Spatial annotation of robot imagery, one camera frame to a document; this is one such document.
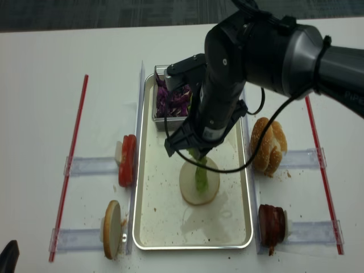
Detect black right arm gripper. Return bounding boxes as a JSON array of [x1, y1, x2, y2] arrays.
[[164, 119, 228, 163]]

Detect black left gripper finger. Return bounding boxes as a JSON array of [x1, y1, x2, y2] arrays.
[[0, 240, 19, 273]]

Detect green lettuce piece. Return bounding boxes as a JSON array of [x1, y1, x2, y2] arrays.
[[188, 148, 208, 194]]

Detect red tomato slices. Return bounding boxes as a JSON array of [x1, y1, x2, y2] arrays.
[[118, 134, 137, 187]]

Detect white block behind tomato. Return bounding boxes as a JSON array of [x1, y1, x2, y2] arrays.
[[114, 141, 123, 166]]

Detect brown meat patties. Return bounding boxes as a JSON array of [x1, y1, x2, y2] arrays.
[[258, 204, 287, 256]]

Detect white block behind patties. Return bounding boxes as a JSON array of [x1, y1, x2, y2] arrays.
[[284, 218, 292, 239]]

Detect bun slice on tray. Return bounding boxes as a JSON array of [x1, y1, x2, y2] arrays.
[[179, 162, 220, 205]]

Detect clear plastic vegetable box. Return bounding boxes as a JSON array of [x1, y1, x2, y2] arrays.
[[152, 65, 186, 131]]

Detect purple cabbage shreds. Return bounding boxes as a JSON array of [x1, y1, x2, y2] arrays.
[[155, 76, 192, 118]]

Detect silver metal tray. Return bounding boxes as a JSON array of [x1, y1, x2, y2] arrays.
[[133, 75, 253, 250]]

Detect sesame bun tops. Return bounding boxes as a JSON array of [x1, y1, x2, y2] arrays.
[[250, 117, 288, 177]]

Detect standing bun bottom slice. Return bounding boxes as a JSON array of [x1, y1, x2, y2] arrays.
[[103, 200, 121, 259]]

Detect left red plastic strip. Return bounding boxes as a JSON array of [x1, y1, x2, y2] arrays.
[[48, 75, 89, 263]]

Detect red plastic strip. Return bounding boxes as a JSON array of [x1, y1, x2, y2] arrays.
[[305, 96, 344, 255], [48, 75, 89, 263]]

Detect right red plastic strip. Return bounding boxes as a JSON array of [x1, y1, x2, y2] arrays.
[[305, 96, 344, 255]]

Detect clear rail near bun slice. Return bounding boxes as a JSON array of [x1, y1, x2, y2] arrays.
[[49, 229, 104, 253]]

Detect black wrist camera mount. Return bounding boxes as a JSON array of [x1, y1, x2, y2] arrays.
[[164, 53, 206, 92]]

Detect left long clear rail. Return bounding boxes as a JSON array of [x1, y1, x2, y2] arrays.
[[124, 61, 145, 255]]

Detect long clear rail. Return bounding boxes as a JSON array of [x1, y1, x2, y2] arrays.
[[240, 88, 270, 255], [124, 61, 145, 255]]

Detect right long clear rail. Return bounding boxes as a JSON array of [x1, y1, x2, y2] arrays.
[[240, 88, 270, 255]]

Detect clear rail near tomato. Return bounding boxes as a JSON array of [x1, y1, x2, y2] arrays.
[[63, 157, 119, 176]]

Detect clear rail near buns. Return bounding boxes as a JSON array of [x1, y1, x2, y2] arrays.
[[279, 148, 327, 169]]

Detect clear rail near patties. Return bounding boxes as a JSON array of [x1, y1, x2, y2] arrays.
[[282, 221, 344, 245]]

